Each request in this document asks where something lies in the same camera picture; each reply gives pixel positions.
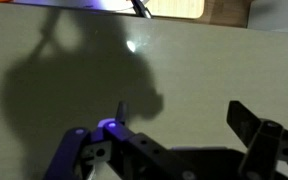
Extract light wooden board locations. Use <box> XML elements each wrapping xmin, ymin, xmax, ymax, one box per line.
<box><xmin>148</xmin><ymin>0</ymin><xmax>252</xmax><ymax>29</ymax></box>

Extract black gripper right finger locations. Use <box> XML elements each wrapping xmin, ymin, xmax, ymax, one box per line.
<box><xmin>226</xmin><ymin>100</ymin><xmax>288</xmax><ymax>180</ymax></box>

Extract purple lit device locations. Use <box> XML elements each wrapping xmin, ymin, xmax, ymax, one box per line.
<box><xmin>13</xmin><ymin>0</ymin><xmax>145</xmax><ymax>15</ymax></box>

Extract black stand pole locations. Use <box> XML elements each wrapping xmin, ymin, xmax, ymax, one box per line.
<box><xmin>129</xmin><ymin>0</ymin><xmax>153</xmax><ymax>20</ymax></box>

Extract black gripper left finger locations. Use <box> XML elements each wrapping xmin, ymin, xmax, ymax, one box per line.
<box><xmin>43</xmin><ymin>100</ymin><xmax>198</xmax><ymax>180</ymax></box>

